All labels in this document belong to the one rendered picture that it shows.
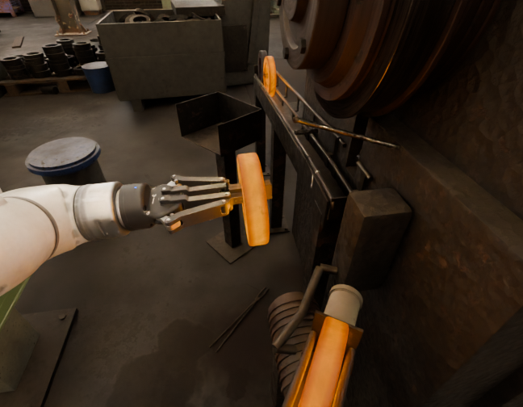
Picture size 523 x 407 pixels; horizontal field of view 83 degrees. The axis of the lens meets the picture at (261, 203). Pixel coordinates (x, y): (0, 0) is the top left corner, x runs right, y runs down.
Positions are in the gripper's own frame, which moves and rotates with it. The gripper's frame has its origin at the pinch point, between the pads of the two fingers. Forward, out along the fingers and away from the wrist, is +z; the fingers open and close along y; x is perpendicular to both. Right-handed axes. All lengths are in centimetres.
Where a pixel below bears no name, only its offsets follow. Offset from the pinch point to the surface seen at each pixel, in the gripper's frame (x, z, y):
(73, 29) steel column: -66, -271, -671
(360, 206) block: -5.5, 19.5, 1.4
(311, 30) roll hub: 21.0, 12.3, -11.2
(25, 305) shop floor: -80, -98, -45
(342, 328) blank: -7.4, 8.9, 21.8
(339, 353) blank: -6.1, 7.0, 25.3
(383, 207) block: -5.5, 23.4, 2.7
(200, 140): -25, -13, -68
